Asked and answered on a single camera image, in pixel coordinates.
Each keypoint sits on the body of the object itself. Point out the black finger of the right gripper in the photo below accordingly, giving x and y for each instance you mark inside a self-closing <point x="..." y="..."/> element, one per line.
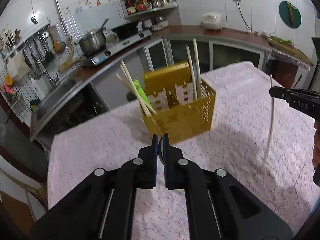
<point x="305" y="101"/>

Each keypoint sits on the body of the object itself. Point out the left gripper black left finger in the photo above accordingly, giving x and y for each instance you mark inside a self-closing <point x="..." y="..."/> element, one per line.
<point x="102" y="206"/>

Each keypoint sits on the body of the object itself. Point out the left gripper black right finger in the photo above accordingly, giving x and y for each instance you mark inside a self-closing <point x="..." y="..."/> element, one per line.
<point x="219" y="206"/>

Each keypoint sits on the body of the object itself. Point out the cream chopstick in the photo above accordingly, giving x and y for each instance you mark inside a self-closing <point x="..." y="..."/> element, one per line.
<point x="127" y="80"/>
<point x="270" y="133"/>
<point x="197" y="67"/>
<point x="192" y="72"/>

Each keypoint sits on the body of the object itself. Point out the metal spoon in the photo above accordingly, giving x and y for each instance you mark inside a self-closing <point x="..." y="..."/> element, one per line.
<point x="160" y="150"/>

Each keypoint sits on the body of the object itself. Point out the tan wooden chopstick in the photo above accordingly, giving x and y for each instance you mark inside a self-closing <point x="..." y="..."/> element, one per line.
<point x="147" y="110"/>

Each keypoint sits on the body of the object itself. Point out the kitchen counter with cabinets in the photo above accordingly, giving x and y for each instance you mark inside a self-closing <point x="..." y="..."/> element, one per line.
<point x="157" y="49"/>

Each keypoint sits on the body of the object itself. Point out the right hand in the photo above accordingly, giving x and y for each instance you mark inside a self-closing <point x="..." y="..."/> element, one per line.
<point x="316" y="148"/>

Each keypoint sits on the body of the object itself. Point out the floral pink tablecloth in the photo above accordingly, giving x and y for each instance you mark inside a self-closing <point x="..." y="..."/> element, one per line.
<point x="236" y="142"/>

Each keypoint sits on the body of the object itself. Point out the green round cutting board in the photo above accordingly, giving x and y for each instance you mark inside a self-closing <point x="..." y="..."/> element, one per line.
<point x="290" y="15"/>

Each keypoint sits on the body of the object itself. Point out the steel sink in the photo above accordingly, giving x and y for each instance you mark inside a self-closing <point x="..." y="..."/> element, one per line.
<point x="54" y="98"/>

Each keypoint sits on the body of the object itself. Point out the white rice cooker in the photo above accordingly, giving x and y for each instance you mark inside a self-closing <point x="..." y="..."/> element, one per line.
<point x="212" y="21"/>

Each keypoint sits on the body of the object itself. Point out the yellow perforated utensil holder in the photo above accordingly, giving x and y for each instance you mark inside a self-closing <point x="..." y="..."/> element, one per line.
<point x="181" y="110"/>

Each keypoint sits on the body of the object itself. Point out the steel cooking pot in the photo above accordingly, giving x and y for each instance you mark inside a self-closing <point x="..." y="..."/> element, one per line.
<point x="93" y="40"/>

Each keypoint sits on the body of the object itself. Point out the silver gas stove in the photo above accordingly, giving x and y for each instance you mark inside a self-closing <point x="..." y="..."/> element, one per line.
<point x="111" y="50"/>

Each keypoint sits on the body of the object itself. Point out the wall utensil rack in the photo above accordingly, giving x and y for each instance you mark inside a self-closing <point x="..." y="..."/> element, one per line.
<point x="34" y="63"/>

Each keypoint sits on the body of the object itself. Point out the corner wall shelf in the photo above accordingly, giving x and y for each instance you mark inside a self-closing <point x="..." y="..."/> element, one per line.
<point x="140" y="10"/>

